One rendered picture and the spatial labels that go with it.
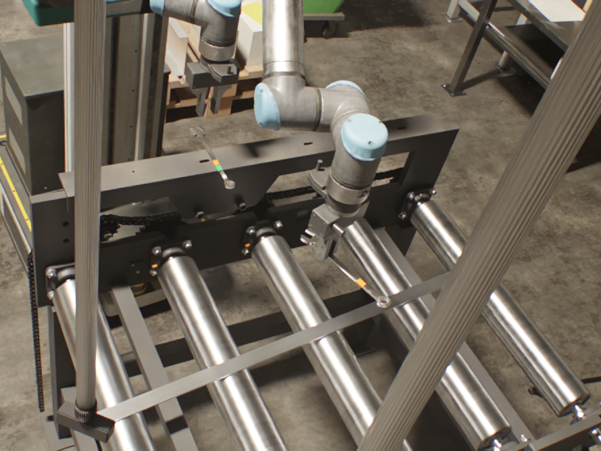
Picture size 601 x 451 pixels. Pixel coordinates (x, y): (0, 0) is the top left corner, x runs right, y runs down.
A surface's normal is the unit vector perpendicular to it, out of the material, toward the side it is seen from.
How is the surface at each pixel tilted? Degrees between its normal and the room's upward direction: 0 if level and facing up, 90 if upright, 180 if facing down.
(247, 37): 90
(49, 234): 90
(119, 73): 90
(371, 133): 5
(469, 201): 0
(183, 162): 0
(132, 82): 90
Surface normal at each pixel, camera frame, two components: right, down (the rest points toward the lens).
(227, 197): 0.43, 0.69
